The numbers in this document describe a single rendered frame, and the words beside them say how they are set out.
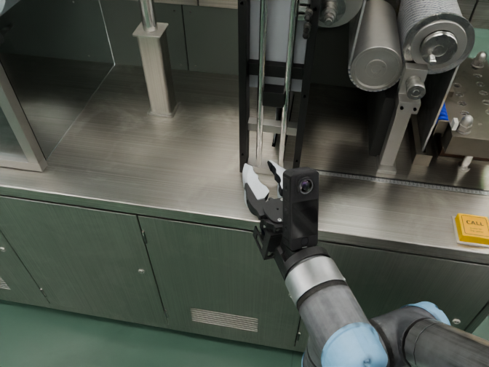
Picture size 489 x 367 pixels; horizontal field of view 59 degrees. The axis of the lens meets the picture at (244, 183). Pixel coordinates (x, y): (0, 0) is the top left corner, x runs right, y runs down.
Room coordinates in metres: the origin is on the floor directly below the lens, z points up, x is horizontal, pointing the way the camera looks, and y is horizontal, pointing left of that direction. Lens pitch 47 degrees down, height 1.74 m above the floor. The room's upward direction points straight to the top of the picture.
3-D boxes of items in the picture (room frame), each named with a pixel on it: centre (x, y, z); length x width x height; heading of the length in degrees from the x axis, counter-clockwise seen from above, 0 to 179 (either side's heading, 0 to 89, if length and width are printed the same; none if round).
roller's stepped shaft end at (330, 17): (0.85, -0.17, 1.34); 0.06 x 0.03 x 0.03; 170
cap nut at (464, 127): (0.86, -0.56, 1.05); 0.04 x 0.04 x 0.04
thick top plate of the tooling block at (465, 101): (1.02, -0.64, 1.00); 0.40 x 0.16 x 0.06; 170
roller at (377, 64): (1.03, -0.34, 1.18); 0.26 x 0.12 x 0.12; 170
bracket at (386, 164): (0.85, -0.39, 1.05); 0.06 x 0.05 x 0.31; 170
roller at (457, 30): (1.01, -0.45, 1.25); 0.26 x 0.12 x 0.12; 170
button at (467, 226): (0.63, -0.55, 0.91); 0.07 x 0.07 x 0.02; 80
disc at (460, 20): (0.89, -0.43, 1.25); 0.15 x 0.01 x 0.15; 80
